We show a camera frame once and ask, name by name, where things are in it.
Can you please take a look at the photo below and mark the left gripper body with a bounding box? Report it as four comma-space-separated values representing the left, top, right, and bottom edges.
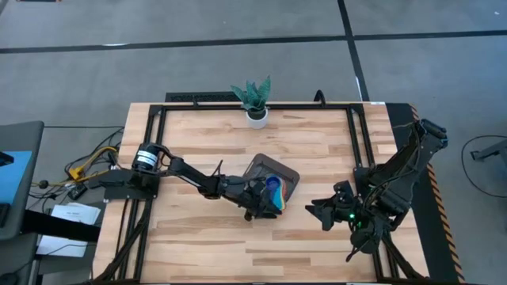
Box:
231, 177, 265, 222

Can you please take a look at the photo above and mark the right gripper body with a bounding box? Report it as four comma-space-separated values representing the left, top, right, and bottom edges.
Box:
334, 196, 360, 223

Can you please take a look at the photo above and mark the red measuring cup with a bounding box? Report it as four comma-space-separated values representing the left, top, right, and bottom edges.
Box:
276, 180, 288, 211

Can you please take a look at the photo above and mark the light blue measuring cup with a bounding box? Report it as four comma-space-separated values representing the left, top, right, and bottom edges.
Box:
267, 174, 283, 205

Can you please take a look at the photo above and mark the grey plastic basket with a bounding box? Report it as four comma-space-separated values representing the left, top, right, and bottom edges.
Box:
242, 153, 301, 210

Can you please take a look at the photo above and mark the white plant pot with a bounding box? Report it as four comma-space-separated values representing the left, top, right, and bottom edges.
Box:
245, 106, 269, 130

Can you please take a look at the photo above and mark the green snake plant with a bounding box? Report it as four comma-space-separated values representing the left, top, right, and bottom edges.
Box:
231, 75, 273, 112

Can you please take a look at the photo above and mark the black mat with hazard stripes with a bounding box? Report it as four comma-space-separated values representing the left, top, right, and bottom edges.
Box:
386, 102, 467, 284

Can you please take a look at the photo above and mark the black ribbed strip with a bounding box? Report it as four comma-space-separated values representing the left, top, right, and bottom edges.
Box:
165, 91, 242, 104

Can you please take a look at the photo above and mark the grey stand foot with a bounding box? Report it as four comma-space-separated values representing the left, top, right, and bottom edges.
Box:
470, 138, 507, 162

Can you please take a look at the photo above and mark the black device box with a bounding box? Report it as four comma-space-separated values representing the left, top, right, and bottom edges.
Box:
67, 183, 89, 201

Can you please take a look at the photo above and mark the white paper sheet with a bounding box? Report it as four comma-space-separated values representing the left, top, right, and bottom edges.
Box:
36, 235, 89, 258
50, 202, 102, 226

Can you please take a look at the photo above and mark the black desk bar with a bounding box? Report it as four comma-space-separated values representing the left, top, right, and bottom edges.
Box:
21, 209, 101, 243

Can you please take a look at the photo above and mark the blue pad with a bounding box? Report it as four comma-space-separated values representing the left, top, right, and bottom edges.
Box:
0, 150, 33, 205

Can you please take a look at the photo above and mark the grey desk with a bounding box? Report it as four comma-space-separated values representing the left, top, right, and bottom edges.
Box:
0, 120, 45, 241

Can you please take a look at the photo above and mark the grey chair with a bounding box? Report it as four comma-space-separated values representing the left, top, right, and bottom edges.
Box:
0, 232, 40, 285

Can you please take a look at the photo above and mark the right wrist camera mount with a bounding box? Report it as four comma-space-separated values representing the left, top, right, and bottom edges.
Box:
333, 180, 356, 199

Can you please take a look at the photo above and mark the black aluminium table frame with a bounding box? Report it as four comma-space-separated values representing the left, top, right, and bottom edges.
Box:
93, 101, 429, 284

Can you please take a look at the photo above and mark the curved black floor cable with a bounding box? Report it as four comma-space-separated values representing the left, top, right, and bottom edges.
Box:
460, 134, 507, 199

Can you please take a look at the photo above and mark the yellow cable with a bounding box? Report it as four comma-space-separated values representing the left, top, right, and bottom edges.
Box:
67, 145, 120, 182

